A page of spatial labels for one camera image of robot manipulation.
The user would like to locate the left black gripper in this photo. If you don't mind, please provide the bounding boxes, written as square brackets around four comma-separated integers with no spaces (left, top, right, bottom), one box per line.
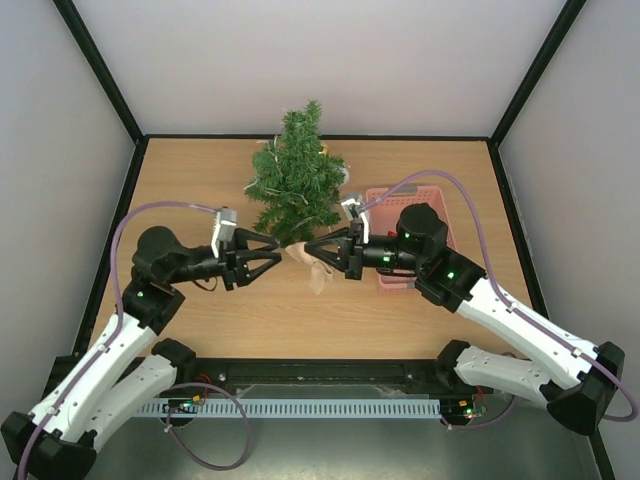
[167,228,282,291]

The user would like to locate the burlap bow ornament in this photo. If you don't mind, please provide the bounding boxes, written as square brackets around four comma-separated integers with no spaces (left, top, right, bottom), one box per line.
[285,242,333,295]

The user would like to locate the pink plastic basket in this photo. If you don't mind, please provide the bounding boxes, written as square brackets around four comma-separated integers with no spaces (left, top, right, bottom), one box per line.
[364,184,461,294]

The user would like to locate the small green christmas tree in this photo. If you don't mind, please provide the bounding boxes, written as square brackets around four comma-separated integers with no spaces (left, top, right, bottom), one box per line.
[276,100,346,247]

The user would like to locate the clear string lights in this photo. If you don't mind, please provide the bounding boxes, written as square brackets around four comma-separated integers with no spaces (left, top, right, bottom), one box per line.
[243,135,309,244]

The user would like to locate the white ball ornament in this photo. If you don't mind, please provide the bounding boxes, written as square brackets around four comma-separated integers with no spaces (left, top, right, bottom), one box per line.
[340,167,350,186]

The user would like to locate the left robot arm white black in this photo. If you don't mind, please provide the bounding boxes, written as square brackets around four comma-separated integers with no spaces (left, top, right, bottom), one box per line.
[1,226,281,479]

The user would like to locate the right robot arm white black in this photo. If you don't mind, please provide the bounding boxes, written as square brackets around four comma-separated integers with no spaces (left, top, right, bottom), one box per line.
[304,203,624,436]

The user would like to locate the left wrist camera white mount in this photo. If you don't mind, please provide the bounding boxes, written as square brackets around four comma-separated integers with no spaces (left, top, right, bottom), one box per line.
[211,207,237,258]

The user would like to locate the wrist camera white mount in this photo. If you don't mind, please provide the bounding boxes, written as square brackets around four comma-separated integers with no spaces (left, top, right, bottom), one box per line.
[211,207,237,258]
[340,193,371,244]

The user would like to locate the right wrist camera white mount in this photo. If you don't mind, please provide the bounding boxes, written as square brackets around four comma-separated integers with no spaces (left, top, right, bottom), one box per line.
[340,193,371,244]

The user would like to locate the black aluminium rail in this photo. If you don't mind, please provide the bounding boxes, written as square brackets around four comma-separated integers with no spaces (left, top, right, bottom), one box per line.
[176,358,480,398]

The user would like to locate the purple floor cable loop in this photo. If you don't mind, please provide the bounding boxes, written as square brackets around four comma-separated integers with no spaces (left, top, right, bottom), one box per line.
[162,382,251,471]

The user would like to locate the light blue cable duct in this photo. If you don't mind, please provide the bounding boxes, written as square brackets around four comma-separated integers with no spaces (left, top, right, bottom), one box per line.
[133,398,442,420]

